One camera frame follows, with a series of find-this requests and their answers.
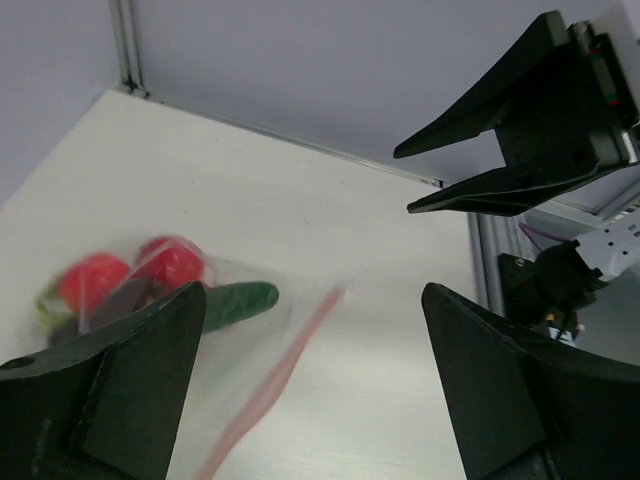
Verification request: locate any dark red onion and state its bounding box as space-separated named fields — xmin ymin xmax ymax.
xmin=47 ymin=278 xmax=165 ymax=347

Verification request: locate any clear pink-dotted zip bag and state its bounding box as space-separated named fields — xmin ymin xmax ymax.
xmin=36 ymin=236 xmax=347 ymax=479

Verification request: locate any red pomegranate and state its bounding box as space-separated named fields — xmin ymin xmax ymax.
xmin=133 ymin=236 xmax=205 ymax=291

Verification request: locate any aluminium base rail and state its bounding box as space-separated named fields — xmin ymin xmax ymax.
xmin=467 ymin=213 xmax=533 ymax=316

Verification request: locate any red apple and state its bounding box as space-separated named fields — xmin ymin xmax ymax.
xmin=58 ymin=252 xmax=131 ymax=316

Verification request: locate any green cucumber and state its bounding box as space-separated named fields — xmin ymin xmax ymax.
xmin=203 ymin=281 xmax=279 ymax=333

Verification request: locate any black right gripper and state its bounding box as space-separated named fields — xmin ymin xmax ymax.
xmin=393 ymin=11 xmax=639 ymax=216

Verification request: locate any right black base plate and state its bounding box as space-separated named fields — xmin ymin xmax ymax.
xmin=497 ymin=253 xmax=583 ymax=347

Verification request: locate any right aluminium frame post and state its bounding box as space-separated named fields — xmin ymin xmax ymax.
xmin=109 ymin=0 xmax=149 ymax=99

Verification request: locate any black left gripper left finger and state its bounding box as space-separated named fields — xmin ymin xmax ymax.
xmin=1 ymin=283 xmax=206 ymax=479

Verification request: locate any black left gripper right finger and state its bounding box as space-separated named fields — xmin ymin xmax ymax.
xmin=421 ymin=283 xmax=639 ymax=479

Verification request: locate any white green leek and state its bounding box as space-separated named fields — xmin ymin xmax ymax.
xmin=35 ymin=282 xmax=73 ymax=330

